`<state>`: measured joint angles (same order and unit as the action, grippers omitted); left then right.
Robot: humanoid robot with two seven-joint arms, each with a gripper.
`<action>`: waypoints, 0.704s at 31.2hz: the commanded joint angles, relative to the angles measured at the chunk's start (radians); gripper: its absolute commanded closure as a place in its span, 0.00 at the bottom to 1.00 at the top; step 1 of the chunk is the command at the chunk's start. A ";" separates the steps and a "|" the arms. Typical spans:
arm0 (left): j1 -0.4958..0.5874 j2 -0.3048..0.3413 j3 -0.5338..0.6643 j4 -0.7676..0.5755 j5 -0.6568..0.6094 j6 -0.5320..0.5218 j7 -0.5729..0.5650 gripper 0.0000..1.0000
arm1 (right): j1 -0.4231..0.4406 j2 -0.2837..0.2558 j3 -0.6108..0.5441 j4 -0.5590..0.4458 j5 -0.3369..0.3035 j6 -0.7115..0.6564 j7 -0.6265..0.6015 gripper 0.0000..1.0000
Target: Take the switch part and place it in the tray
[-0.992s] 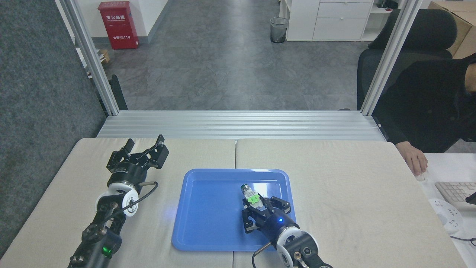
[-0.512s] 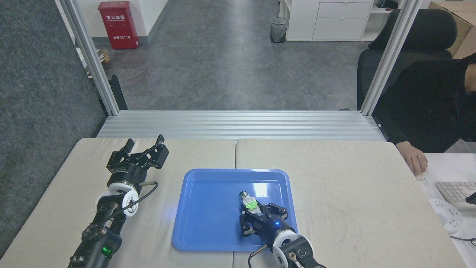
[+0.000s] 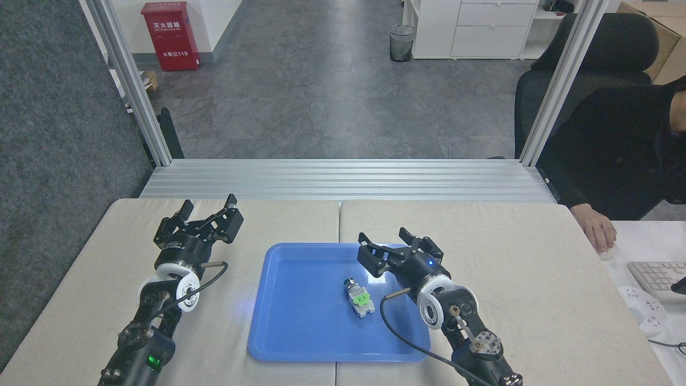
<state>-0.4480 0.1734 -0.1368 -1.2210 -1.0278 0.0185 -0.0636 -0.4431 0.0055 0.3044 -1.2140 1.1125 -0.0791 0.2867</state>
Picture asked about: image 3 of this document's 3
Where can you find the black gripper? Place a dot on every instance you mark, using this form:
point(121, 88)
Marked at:
point(423, 268)
point(182, 249)

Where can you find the green and white switch part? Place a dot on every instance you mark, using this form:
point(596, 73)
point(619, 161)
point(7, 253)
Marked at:
point(358, 297)

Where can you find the blue plastic tray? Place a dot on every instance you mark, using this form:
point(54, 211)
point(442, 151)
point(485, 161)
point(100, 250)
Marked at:
point(300, 311)

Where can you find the person's hand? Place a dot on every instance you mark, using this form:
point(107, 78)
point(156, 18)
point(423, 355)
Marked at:
point(599, 233)

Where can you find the small wooden block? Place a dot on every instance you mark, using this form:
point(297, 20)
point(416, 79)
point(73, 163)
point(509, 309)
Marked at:
point(150, 80)

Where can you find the red fire extinguisher box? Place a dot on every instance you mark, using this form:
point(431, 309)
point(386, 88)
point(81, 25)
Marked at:
point(171, 37)

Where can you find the white computer mouse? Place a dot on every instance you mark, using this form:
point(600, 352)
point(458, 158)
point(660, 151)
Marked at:
point(608, 255)

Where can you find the mesh waste bin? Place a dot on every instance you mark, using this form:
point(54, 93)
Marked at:
point(402, 43)

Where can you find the white drawer cabinet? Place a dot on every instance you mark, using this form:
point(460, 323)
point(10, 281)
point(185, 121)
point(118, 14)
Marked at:
point(482, 32)

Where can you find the person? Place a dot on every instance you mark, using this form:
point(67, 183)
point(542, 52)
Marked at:
point(621, 150)

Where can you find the white power strip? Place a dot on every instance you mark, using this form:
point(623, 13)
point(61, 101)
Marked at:
point(643, 311)

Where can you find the white keyboard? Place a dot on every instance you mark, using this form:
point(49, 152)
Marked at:
point(654, 276)

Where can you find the small black device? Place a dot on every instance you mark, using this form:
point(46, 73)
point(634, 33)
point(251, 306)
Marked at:
point(679, 287)

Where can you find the black office chair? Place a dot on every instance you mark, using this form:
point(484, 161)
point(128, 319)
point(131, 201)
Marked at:
point(616, 43)

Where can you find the brown cardboard box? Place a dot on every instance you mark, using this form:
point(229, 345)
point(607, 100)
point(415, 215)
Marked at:
point(670, 32)

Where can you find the silver aluminium rail platform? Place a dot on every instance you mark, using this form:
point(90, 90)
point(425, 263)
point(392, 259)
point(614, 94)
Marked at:
point(343, 179)

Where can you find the black frame foot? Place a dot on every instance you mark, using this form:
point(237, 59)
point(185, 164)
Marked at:
point(170, 134)

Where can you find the silver aluminium post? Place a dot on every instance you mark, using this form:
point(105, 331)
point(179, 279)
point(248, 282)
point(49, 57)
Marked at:
point(563, 80)
point(134, 86)

